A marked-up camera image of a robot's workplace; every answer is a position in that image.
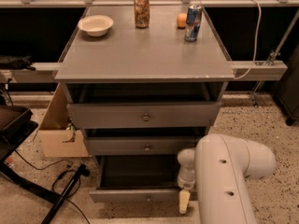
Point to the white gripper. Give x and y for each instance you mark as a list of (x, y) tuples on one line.
[(185, 181)]

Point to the grey bottom drawer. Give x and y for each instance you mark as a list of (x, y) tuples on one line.
[(136, 178)]

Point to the grey drawer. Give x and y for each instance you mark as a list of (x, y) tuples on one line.
[(139, 145), (147, 115), (136, 178)]

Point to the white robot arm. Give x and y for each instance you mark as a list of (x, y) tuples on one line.
[(217, 169)]

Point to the grey top drawer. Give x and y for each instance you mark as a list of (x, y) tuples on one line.
[(147, 115)]

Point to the grey middle drawer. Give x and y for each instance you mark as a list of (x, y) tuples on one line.
[(139, 145)]

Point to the grey drawer cabinet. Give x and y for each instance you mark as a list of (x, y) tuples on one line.
[(151, 65)]

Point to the cardboard box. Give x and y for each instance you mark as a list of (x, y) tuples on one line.
[(58, 135)]

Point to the black cabinet at right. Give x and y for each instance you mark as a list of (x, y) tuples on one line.
[(287, 89)]

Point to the orange fruit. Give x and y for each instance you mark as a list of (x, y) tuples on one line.
[(181, 20)]

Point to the blue silver energy drink can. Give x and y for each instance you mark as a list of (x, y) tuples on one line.
[(193, 22)]

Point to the white ceramic bowl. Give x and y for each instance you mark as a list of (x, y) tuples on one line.
[(95, 25)]

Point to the brown patterned can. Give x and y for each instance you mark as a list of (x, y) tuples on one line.
[(142, 13)]

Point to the grey metal rail beam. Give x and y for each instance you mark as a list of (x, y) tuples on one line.
[(243, 71)]

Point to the black object on rail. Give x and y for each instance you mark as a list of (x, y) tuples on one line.
[(16, 62)]

